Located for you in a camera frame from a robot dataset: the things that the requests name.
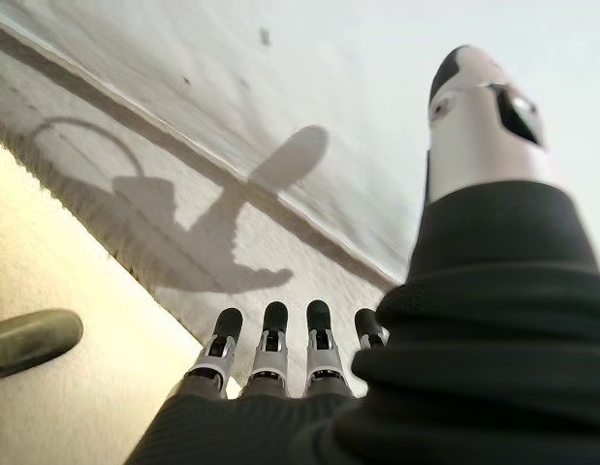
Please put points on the white duvet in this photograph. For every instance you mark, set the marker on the white duvet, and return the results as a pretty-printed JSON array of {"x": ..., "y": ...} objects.
[{"x": 328, "y": 72}]

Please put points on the white fringed blanket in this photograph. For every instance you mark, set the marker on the white fringed blanket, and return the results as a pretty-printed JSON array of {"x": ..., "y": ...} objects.
[{"x": 290, "y": 261}]

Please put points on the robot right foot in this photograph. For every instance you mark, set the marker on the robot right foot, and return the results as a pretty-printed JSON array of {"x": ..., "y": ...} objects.
[{"x": 33, "y": 339}]

